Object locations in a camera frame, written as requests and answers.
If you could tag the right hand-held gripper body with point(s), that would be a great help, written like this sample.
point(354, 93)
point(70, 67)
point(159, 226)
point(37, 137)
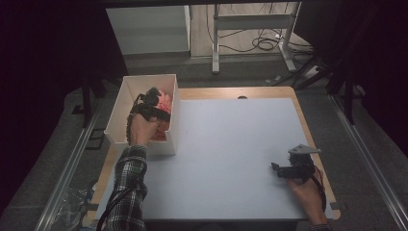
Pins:
point(298, 170)

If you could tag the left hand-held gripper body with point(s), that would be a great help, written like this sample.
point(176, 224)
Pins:
point(149, 106)

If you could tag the pink glove with red patch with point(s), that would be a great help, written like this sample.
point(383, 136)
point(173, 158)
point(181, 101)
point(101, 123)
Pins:
point(165, 101)

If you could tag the white box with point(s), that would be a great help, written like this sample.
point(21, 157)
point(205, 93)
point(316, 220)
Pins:
point(128, 106)

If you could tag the person's left hand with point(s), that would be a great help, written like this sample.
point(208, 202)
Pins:
point(142, 131)

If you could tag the person's right hand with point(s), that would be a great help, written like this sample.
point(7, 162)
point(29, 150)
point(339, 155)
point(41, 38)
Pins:
point(309, 199)

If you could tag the light blue table mat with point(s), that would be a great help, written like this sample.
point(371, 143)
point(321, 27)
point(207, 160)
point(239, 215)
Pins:
point(231, 166)

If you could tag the dark metal stand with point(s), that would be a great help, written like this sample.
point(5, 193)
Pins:
point(349, 96)
point(86, 102)

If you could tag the white cabinet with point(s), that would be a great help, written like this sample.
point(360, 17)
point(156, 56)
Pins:
point(147, 30)

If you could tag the white power strip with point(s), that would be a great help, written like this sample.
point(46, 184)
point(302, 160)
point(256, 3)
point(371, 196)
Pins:
point(311, 72)

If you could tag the clear plastic bag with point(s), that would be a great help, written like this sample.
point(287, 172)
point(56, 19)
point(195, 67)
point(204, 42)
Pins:
point(75, 208)

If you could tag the aluminium rail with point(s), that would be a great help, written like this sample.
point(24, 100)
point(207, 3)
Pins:
point(69, 173)
point(369, 157)

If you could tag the grey metal desk frame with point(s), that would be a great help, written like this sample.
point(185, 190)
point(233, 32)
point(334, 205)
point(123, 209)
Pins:
point(251, 22)

